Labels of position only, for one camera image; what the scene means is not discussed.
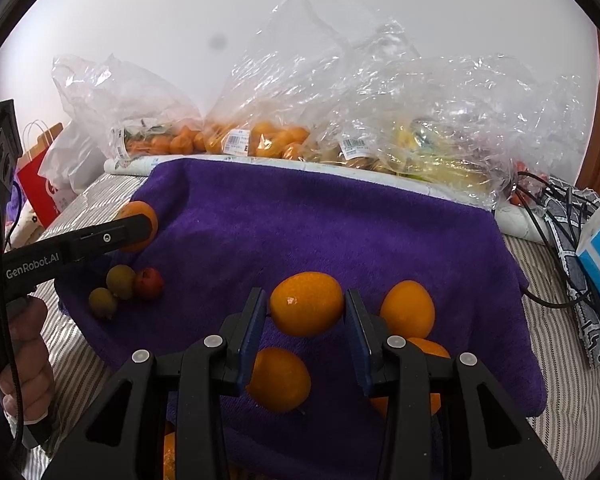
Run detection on medium round orange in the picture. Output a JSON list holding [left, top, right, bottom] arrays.
[[246, 347, 312, 413]]

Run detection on round smooth orange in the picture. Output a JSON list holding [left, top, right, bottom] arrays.
[[380, 280, 436, 339]]

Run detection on medium dimpled orange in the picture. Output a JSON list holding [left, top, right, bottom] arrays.
[[114, 201, 159, 254]]

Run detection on clear plastic bag of mandarins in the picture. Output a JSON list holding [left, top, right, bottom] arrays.
[[52, 54, 208, 160]]

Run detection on small red fruit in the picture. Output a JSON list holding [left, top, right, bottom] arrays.
[[133, 268, 165, 301]]

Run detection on purple towel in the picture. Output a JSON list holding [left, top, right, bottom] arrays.
[[55, 157, 548, 480]]

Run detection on small greenish-brown fruit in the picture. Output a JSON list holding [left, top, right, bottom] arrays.
[[106, 265, 136, 301], [88, 287, 118, 319]]

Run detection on large speckled mandarin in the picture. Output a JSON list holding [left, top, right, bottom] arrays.
[[161, 422, 179, 480]]

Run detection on clear plastic bag of yellow fruit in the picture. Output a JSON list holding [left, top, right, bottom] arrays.
[[325, 17, 587, 211]]

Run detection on oval smooth orange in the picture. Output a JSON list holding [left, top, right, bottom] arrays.
[[270, 271, 345, 337]]

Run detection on person's left hand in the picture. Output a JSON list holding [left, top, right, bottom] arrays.
[[0, 297, 56, 423]]

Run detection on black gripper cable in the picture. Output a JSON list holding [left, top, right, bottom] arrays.
[[0, 175, 27, 480]]

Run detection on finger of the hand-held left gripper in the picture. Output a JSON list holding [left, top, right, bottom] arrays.
[[72, 214, 152, 265]]

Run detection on white plastic bag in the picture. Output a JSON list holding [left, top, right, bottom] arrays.
[[40, 120, 107, 206]]

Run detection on large mandarin with green stem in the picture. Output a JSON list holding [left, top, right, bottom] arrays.
[[370, 337, 453, 418]]

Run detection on clear plastic bag of kumquats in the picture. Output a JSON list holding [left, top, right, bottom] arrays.
[[204, 0, 343, 162]]

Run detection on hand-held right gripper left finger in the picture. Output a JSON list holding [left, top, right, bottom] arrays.
[[42, 288, 268, 480]]

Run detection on white patterned pouch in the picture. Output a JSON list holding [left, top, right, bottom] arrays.
[[22, 200, 47, 232]]

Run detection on red paper bag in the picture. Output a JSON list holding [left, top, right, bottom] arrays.
[[17, 120, 64, 229]]

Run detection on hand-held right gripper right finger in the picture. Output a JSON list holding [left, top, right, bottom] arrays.
[[346, 289, 563, 480]]

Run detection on tangled black cables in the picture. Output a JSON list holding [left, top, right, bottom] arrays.
[[515, 170, 600, 356]]

